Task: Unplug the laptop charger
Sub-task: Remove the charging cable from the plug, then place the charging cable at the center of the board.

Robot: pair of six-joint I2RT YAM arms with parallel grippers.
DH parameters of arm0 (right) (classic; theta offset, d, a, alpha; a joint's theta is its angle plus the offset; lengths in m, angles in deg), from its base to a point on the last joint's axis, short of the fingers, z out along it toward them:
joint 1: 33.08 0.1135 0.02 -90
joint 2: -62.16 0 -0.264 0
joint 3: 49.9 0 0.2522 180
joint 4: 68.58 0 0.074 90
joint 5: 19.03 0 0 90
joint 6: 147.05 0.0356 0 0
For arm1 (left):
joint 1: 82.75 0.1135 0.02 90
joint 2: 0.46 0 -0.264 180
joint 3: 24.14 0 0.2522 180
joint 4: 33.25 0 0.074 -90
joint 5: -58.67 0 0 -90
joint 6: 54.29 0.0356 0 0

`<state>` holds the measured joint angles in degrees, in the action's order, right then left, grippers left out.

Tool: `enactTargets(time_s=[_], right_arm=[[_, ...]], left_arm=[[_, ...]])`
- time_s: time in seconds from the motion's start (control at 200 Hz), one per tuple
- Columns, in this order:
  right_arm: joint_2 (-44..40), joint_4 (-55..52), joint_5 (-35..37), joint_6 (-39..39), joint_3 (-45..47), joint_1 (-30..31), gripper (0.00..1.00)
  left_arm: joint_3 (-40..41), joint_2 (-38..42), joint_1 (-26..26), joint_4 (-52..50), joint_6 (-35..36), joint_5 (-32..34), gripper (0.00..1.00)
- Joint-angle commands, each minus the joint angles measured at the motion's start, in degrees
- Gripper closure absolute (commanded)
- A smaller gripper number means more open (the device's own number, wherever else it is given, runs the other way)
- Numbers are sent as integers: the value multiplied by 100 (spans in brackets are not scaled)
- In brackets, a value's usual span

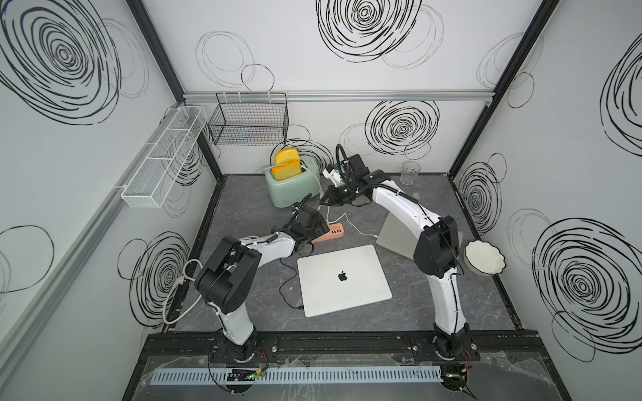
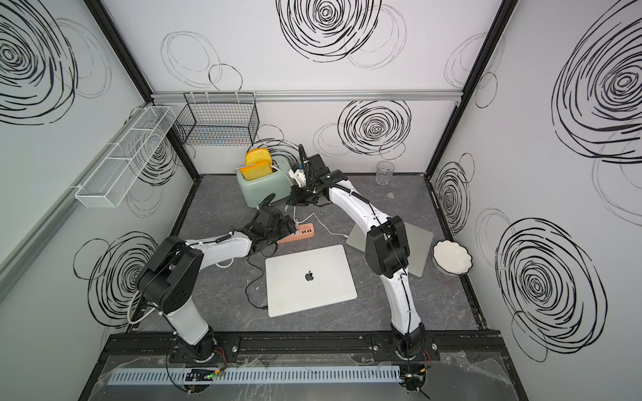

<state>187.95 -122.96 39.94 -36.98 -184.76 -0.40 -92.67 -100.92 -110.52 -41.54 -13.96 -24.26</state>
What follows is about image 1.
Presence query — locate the orange power strip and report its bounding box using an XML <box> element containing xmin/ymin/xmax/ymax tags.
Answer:
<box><xmin>313</xmin><ymin>223</ymin><xmax>344</xmax><ymax>243</ymax></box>

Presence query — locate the black usb cable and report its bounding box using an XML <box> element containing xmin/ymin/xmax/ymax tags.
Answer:
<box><xmin>278</xmin><ymin>250</ymin><xmax>307</xmax><ymax>311</ymax></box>

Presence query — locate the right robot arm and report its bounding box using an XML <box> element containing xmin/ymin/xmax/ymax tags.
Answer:
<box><xmin>321</xmin><ymin>155</ymin><xmax>470</xmax><ymax>360</ymax></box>

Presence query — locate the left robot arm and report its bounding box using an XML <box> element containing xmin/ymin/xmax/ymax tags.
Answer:
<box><xmin>194</xmin><ymin>194</ymin><xmax>329</xmax><ymax>346</ymax></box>

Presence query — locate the grey laptop at right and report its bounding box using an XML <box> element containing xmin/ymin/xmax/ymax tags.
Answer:
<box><xmin>376</xmin><ymin>213</ymin><xmax>417</xmax><ymax>260</ymax></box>

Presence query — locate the silver laptop with apple logo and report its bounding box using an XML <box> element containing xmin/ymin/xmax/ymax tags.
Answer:
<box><xmin>297</xmin><ymin>245</ymin><xmax>392</xmax><ymax>317</ymax></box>

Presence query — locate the mint green toaster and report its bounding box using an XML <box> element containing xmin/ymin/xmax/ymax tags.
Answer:
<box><xmin>263</xmin><ymin>155</ymin><xmax>321</xmax><ymax>208</ymax></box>

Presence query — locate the yellow toast slice front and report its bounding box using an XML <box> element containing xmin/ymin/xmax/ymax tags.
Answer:
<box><xmin>271</xmin><ymin>160</ymin><xmax>303</xmax><ymax>181</ymax></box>

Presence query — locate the yellow toast slice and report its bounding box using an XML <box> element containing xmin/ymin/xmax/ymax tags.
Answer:
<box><xmin>271</xmin><ymin>160</ymin><xmax>303</xmax><ymax>181</ymax></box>
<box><xmin>274</xmin><ymin>148</ymin><xmax>300</xmax><ymax>165</ymax></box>

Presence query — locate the clear drinking glass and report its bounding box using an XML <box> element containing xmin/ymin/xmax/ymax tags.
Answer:
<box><xmin>400</xmin><ymin>160</ymin><xmax>421</xmax><ymax>185</ymax></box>

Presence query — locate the yellow toast slice back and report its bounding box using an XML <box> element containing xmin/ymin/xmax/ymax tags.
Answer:
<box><xmin>274</xmin><ymin>148</ymin><xmax>300</xmax><ymax>165</ymax></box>

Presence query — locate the white scalloped bowl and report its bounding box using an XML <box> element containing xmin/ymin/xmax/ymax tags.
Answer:
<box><xmin>463</xmin><ymin>241</ymin><xmax>507</xmax><ymax>277</ymax></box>

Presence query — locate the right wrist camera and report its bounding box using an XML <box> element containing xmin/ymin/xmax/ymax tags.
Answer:
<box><xmin>323</xmin><ymin>169</ymin><xmax>344</xmax><ymax>187</ymax></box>

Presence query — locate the white charger cable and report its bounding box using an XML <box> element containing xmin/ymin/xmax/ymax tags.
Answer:
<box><xmin>325</xmin><ymin>205</ymin><xmax>380</xmax><ymax>240</ymax></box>

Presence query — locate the white toaster cord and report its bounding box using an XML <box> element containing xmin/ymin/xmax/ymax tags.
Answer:
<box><xmin>300</xmin><ymin>164</ymin><xmax>324</xmax><ymax>191</ymax></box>

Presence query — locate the black wire basket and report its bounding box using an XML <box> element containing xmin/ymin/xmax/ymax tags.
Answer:
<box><xmin>208</xmin><ymin>92</ymin><xmax>289</xmax><ymax>146</ymax></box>

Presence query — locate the white wire shelf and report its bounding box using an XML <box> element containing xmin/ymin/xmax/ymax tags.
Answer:
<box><xmin>121</xmin><ymin>105</ymin><xmax>207</xmax><ymax>208</ymax></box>

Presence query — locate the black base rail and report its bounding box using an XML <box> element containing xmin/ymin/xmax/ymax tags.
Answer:
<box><xmin>139</xmin><ymin>330</ymin><xmax>543</xmax><ymax>364</ymax></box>

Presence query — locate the grey slotted cable duct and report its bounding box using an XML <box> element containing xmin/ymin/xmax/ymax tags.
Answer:
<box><xmin>150</xmin><ymin>366</ymin><xmax>443</xmax><ymax>386</ymax></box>

